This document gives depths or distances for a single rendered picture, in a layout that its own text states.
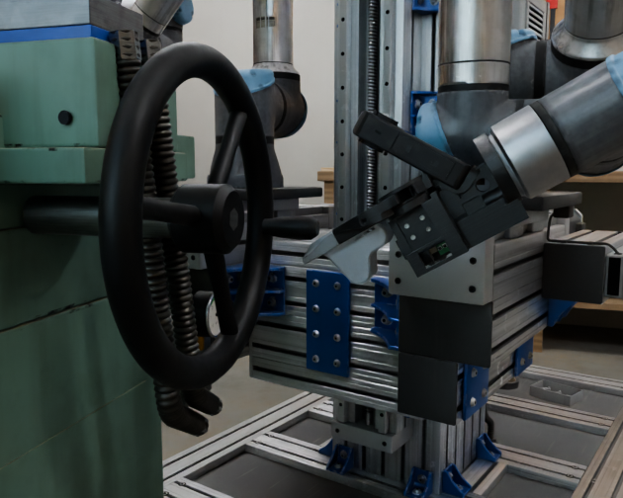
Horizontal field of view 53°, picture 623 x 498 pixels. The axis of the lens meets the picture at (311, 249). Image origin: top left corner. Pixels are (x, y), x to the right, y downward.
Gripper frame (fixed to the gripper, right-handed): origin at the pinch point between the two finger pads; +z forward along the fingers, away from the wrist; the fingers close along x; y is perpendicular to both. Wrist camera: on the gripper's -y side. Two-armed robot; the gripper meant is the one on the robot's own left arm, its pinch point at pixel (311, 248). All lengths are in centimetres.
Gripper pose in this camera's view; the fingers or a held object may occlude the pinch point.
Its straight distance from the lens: 63.0
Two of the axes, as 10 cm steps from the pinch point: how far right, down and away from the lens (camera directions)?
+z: -8.3, 4.7, 3.0
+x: 2.7, -1.2, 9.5
